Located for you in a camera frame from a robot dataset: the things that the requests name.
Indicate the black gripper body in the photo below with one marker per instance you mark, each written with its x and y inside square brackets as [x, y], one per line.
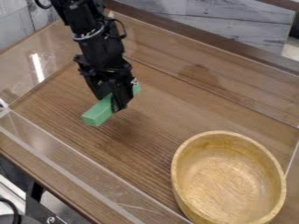
[101, 63]

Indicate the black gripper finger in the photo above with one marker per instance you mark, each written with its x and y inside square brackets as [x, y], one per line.
[99, 86]
[121, 90]

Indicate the green rectangular block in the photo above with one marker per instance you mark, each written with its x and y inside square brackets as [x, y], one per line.
[100, 112]

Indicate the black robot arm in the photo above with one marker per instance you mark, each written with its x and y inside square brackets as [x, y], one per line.
[83, 16]

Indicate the brown wooden bowl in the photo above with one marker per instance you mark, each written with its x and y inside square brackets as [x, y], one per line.
[227, 180]

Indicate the black table leg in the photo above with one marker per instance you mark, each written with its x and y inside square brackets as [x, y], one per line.
[33, 194]

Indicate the clear acrylic barrier wall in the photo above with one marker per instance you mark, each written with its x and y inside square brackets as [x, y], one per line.
[200, 86]

